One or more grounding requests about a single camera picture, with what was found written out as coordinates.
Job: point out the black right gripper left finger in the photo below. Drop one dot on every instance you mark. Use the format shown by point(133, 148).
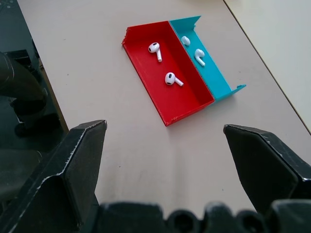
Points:
point(48, 194)

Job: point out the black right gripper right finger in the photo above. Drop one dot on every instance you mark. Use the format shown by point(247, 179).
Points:
point(262, 170)

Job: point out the white earbud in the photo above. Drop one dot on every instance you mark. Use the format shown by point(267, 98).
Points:
point(170, 78)
point(199, 54)
point(153, 47)
point(185, 40)

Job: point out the blue open tray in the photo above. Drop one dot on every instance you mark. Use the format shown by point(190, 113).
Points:
point(218, 82)

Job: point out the red open tray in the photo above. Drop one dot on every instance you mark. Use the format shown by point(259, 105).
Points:
point(189, 93)

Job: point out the dark rounded shape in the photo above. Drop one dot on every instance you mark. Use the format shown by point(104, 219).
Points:
point(19, 85)

